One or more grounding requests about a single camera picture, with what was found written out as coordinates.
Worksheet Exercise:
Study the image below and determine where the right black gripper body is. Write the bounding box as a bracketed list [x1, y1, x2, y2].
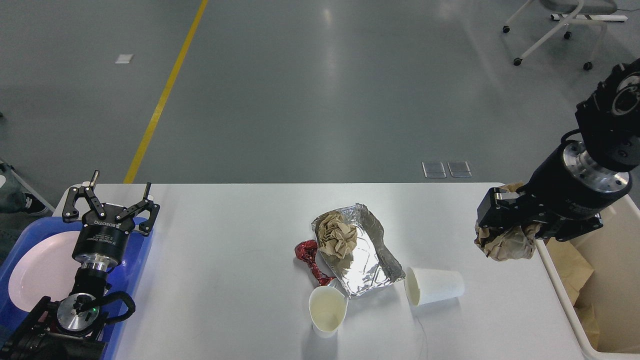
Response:
[521, 141, 633, 220]

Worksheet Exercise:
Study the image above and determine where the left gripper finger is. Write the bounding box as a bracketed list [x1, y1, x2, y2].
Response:
[114, 182, 161, 237]
[62, 170, 108, 226]

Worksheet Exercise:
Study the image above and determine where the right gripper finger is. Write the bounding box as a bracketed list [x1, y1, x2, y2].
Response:
[477, 187, 538, 230]
[535, 214, 604, 242]

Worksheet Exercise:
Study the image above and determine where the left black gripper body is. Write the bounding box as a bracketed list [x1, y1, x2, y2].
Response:
[71, 212, 135, 271]

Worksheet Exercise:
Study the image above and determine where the brown paper bag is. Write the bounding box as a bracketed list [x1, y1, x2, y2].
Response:
[546, 238, 594, 306]

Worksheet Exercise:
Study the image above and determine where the pink plate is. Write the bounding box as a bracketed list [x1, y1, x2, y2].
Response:
[7, 231, 81, 312]

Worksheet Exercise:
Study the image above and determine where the white paper cup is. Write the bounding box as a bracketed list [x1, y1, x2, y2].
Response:
[404, 267, 466, 306]

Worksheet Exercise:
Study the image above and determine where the aluminium foil tray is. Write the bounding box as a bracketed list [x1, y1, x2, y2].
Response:
[311, 203, 405, 298]

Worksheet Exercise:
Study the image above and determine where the brown paper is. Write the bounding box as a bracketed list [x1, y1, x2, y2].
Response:
[317, 210, 358, 259]
[573, 304, 601, 350]

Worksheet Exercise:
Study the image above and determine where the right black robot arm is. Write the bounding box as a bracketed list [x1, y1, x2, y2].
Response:
[477, 60, 640, 245]

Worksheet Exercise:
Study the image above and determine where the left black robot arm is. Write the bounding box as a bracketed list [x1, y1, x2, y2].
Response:
[1, 170, 161, 360]

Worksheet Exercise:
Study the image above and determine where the white plastic bin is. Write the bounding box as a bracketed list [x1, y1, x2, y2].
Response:
[535, 195, 640, 360]

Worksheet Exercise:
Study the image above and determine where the right floor socket plate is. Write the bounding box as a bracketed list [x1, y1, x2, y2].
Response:
[446, 161, 473, 178]

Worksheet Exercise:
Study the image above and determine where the floor socket plate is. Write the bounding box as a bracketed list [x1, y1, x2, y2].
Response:
[422, 161, 447, 179]
[446, 161, 473, 178]

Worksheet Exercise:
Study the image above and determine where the person's shoe and leg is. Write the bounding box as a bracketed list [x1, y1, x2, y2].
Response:
[0, 162, 49, 216]

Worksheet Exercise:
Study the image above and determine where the left floor socket plate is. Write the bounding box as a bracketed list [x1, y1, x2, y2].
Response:
[422, 161, 447, 179]

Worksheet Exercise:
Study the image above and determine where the brown paper in bin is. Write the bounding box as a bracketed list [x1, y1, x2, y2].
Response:
[573, 304, 601, 350]

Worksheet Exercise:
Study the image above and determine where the red foil wrapper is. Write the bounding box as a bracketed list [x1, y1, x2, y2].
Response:
[294, 239, 336, 286]

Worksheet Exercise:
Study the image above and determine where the white bar behind chair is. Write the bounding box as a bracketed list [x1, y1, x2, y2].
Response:
[550, 13, 628, 23]

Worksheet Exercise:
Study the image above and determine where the white office chair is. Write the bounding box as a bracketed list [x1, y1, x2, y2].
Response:
[512, 0, 618, 71]

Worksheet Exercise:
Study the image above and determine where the cream cup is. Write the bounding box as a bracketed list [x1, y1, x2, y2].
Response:
[308, 285, 349, 338]

